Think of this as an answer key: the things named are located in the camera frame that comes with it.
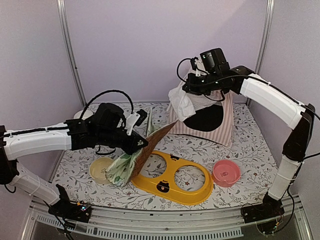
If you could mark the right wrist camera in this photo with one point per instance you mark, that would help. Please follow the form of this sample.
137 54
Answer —
194 65

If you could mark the pink pet bowl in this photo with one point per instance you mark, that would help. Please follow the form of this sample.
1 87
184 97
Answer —
225 173

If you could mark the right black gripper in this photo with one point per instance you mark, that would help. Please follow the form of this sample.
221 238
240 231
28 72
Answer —
189 86

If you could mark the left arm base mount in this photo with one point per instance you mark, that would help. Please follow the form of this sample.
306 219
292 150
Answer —
77 211

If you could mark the pink striped pet tent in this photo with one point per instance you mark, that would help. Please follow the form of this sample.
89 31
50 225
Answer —
210 118

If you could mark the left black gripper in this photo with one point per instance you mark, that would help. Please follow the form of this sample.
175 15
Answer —
133 146

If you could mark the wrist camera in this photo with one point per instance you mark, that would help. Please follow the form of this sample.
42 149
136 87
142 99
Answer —
134 119
194 65

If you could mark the aluminium frame post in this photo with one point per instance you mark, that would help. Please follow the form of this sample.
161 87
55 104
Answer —
62 13
265 35

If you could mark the brown checkered mat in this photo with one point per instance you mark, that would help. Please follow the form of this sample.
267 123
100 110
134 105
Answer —
126 167

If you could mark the white ceramic bowl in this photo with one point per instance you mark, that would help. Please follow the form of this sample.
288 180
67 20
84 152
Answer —
87 114

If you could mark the right aluminium frame post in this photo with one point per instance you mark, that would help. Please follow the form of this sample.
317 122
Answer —
265 35

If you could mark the left aluminium frame post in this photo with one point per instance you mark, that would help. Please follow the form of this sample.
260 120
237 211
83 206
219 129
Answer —
62 13

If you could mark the front aluminium rail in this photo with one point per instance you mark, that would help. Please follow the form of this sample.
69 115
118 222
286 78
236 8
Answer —
227 223

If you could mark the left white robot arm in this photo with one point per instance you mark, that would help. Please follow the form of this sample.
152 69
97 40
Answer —
108 126

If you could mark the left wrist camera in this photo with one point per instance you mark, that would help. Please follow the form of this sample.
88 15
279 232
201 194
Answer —
134 119

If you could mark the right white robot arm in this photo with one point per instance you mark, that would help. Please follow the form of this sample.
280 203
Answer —
211 72

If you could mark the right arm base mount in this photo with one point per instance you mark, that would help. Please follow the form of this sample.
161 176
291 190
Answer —
269 208

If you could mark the cream pet bowl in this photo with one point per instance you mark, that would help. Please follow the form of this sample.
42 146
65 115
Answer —
97 170

